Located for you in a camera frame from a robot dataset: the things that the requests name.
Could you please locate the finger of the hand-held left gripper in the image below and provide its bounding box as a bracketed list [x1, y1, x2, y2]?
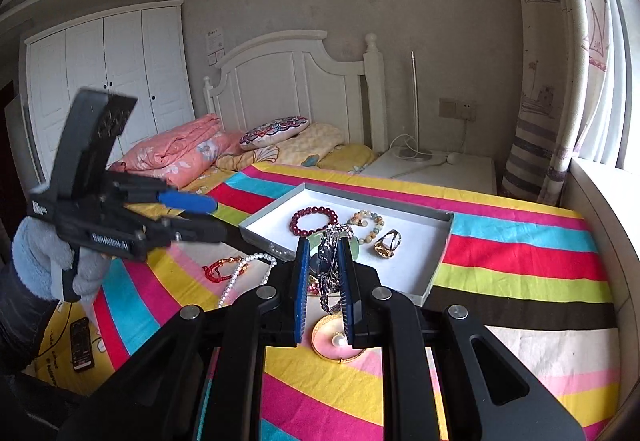
[106, 170, 220, 216]
[127, 213, 275, 259]

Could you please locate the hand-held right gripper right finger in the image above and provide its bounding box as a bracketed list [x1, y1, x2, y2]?
[336, 237, 588, 441]

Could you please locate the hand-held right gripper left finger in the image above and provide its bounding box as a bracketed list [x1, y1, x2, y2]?
[57, 236, 311, 441]

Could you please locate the red knotted string bracelet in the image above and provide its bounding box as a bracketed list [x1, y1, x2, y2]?
[202, 257, 246, 283]

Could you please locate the green jade bangle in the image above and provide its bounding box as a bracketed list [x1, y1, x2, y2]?
[306, 232, 361, 267]

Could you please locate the gold openwork ring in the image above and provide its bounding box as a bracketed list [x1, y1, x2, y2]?
[374, 229, 402, 258]

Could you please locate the white pearl necklace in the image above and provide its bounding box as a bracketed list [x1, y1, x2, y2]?
[217, 252, 277, 309]

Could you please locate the gold bangle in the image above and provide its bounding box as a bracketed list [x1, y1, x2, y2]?
[311, 313, 371, 364]

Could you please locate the dark red bead bracelet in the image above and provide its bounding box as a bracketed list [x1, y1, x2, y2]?
[290, 206, 333, 239]

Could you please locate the mixed pastel bead bracelet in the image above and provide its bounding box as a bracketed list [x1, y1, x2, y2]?
[348, 211, 386, 244]

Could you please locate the grey cardboard box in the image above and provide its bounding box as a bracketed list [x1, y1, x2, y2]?
[238, 182, 455, 307]

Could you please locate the person's left forearm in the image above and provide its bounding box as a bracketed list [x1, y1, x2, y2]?
[0, 266, 63, 374]

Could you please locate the person's left hand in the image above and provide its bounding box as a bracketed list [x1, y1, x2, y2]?
[11, 216, 112, 304]

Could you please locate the pink floral quilt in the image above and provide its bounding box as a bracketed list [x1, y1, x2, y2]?
[107, 115, 236, 186]

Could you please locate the embroidered round pillow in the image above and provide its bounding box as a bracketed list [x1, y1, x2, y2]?
[239, 116, 311, 152]

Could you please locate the white wardrobe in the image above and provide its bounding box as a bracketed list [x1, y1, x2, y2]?
[24, 0, 196, 182]

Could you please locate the yellow patterned pillow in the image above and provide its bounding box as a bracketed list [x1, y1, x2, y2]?
[215, 123, 346, 172]

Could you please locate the black remote control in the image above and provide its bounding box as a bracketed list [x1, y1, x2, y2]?
[69, 317, 96, 373]

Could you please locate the white wooden headboard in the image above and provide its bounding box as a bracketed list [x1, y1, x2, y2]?
[202, 32, 388, 154]

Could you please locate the striped colourful blanket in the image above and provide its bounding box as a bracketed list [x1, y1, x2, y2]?
[92, 163, 623, 441]

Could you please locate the white nightstand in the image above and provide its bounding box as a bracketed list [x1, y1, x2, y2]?
[367, 148, 498, 196]

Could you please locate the slim metal pole lamp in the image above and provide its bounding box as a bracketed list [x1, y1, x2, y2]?
[390, 52, 433, 160]

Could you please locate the white window sill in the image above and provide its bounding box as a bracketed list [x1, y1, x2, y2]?
[562, 156, 640, 422]

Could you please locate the printed cream curtain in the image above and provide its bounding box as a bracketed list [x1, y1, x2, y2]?
[500, 0, 631, 206]

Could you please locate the window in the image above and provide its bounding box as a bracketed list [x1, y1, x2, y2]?
[565, 0, 640, 172]

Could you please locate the white coiled cable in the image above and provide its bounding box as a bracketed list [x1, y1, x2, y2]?
[389, 135, 418, 160]

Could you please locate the paper wall notice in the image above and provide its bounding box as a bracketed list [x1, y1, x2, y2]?
[205, 28, 226, 66]

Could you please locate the white charger cable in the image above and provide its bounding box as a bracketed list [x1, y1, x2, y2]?
[430, 108, 476, 168]

